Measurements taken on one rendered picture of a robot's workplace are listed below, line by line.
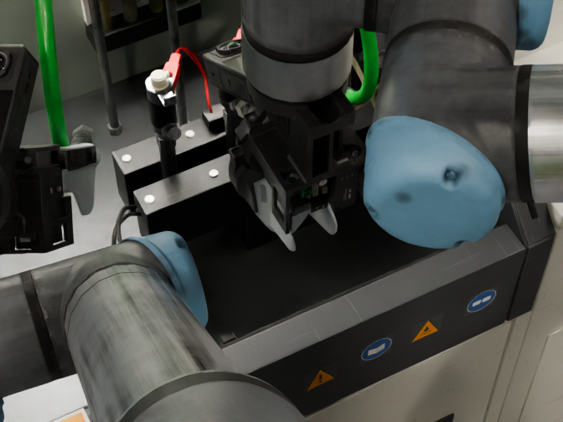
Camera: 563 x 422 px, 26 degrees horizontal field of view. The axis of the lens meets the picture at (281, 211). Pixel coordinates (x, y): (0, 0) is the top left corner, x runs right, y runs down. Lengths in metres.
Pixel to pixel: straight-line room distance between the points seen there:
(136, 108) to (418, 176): 1.03
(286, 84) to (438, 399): 0.84
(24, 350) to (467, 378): 0.87
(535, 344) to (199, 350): 1.06
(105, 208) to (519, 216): 0.51
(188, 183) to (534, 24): 0.69
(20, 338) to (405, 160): 0.29
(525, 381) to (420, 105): 1.08
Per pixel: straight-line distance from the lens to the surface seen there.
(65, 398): 1.40
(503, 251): 1.36
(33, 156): 0.95
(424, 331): 1.38
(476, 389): 1.62
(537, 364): 1.67
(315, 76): 0.80
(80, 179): 1.03
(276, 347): 1.27
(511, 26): 0.72
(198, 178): 1.36
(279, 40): 0.77
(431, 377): 1.50
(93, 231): 1.51
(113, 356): 0.61
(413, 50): 0.68
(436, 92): 0.65
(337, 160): 0.88
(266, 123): 0.89
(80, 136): 1.19
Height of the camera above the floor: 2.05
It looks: 54 degrees down
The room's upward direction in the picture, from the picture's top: straight up
